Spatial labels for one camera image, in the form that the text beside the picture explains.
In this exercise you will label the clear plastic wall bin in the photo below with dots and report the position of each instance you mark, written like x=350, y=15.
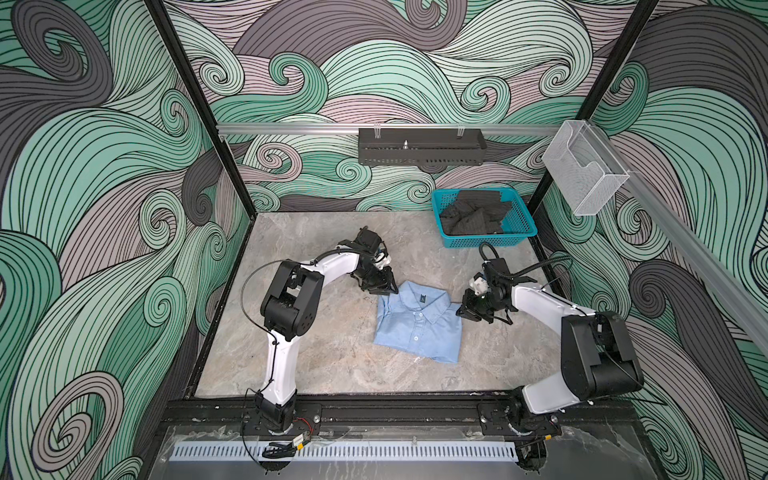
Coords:
x=585, y=166

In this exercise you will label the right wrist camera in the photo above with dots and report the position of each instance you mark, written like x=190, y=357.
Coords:
x=491, y=278

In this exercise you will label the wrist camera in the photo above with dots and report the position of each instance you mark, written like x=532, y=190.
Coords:
x=491, y=278
x=373, y=244

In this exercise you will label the dark grey shirt in basket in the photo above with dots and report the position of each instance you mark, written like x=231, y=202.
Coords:
x=475, y=212

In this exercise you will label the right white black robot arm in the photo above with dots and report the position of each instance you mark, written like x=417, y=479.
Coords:
x=597, y=355

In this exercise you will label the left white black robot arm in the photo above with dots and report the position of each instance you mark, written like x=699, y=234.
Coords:
x=290, y=308

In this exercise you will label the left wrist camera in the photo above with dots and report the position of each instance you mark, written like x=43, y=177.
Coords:
x=373, y=244

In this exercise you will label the black front mounting rail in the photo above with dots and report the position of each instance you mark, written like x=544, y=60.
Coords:
x=500, y=412

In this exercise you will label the white slotted cable duct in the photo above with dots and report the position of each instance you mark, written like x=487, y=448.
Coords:
x=430, y=451

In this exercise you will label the black perforated wall tray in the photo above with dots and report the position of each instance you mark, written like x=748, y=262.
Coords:
x=430, y=147

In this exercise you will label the back aluminium rail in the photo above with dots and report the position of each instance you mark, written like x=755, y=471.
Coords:
x=331, y=129

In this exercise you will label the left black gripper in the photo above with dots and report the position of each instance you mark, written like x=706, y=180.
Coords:
x=384, y=285

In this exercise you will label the right aluminium rail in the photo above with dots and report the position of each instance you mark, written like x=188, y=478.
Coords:
x=713, y=215

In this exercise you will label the light blue long sleeve shirt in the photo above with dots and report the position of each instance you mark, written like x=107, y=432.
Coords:
x=420, y=320

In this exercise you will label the aluminium rail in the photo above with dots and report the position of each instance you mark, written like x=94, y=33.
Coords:
x=713, y=215
x=331, y=129

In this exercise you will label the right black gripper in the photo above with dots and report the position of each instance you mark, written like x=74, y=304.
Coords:
x=466, y=309

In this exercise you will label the teal plastic basket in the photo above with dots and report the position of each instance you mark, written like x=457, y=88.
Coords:
x=518, y=225

